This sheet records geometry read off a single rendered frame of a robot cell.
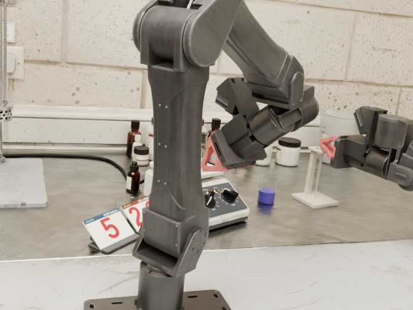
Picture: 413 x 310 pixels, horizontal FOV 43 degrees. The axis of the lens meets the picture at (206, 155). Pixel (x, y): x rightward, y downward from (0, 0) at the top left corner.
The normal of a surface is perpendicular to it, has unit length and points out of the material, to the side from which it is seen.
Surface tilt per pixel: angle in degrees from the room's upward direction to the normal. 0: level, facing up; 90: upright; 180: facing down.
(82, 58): 90
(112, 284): 0
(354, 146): 90
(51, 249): 0
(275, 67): 88
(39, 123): 90
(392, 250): 0
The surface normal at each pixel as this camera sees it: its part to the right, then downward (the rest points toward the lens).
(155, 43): -0.62, 0.45
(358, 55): 0.31, 0.29
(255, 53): 0.76, 0.29
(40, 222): 0.11, -0.96
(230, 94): -0.74, 0.11
